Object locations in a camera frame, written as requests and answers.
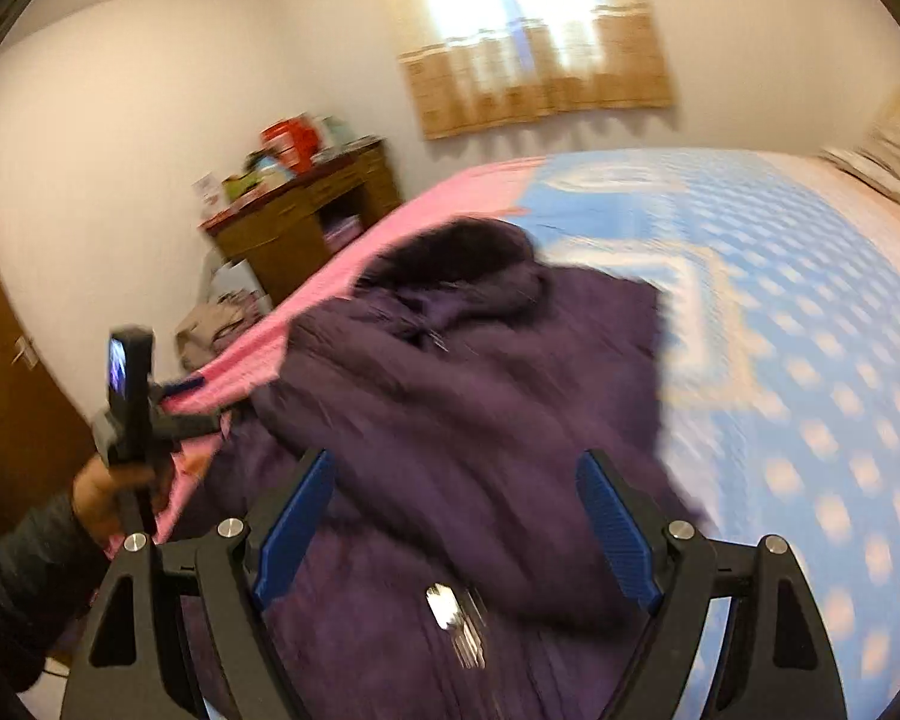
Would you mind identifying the brown wooden desk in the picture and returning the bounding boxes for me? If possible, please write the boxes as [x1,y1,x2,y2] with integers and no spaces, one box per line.
[199,139,402,308]

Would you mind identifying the person's left hand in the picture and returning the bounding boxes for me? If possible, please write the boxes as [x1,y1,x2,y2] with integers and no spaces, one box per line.
[71,454,167,542]

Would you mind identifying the blue pink printed blanket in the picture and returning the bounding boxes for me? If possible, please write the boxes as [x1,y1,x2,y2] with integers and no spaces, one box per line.
[105,146,900,720]

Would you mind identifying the white bag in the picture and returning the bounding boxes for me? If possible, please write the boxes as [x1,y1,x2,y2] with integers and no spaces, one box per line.
[208,259,261,308]

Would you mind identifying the beige patterned curtain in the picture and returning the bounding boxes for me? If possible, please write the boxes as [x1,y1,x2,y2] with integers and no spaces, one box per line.
[371,0,676,142]

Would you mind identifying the person's left forearm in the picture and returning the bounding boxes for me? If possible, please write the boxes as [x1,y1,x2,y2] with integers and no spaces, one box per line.
[0,491,121,698]

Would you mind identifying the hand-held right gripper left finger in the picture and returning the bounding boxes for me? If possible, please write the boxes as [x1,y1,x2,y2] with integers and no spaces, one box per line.
[64,448,338,720]

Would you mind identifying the teal box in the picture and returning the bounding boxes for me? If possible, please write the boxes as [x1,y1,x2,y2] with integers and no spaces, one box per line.
[311,114,382,162]

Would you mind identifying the white card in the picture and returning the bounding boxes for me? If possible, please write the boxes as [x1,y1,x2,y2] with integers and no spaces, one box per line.
[193,174,226,220]

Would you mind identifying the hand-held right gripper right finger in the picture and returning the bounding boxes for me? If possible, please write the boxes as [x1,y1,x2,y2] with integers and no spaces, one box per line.
[574,448,848,720]

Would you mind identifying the beige pillow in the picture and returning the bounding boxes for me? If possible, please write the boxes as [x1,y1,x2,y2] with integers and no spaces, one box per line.
[817,73,900,220]

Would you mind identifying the red box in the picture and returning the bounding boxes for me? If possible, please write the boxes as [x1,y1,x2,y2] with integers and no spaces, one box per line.
[261,116,322,173]

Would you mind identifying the green box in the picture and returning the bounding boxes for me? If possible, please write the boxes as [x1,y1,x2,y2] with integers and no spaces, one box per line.
[221,154,297,203]

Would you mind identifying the purple padded jacket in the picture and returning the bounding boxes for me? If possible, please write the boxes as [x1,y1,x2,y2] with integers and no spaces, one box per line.
[169,217,710,720]

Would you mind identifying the brown wooden door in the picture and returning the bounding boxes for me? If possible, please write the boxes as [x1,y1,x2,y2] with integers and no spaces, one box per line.
[0,202,100,541]

